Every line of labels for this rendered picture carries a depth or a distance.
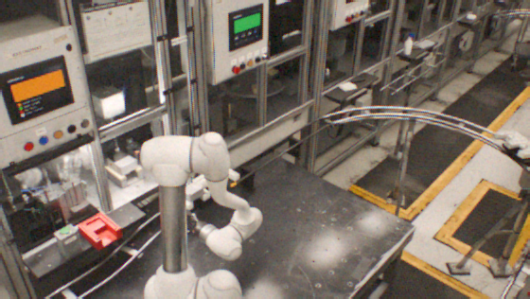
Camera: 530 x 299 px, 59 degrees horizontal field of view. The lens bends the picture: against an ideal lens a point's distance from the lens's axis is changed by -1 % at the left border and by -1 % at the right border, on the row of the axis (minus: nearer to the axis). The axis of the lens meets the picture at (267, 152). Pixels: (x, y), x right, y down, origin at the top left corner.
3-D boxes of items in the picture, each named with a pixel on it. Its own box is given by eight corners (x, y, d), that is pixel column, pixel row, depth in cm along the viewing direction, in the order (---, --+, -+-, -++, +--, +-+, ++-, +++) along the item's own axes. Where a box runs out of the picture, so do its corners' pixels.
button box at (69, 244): (66, 259, 198) (60, 239, 192) (57, 250, 203) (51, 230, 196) (83, 250, 203) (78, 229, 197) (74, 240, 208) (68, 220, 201)
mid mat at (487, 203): (506, 277, 314) (507, 275, 314) (432, 238, 344) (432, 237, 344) (548, 206, 377) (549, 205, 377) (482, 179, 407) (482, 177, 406)
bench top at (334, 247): (216, 448, 163) (216, 443, 161) (62, 286, 220) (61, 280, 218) (415, 232, 257) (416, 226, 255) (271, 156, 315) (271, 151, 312)
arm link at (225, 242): (206, 252, 217) (226, 235, 224) (230, 269, 209) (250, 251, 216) (203, 237, 210) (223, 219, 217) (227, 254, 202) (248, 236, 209)
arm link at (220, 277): (240, 329, 192) (240, 294, 180) (197, 326, 193) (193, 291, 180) (244, 298, 206) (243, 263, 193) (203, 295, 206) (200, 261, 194)
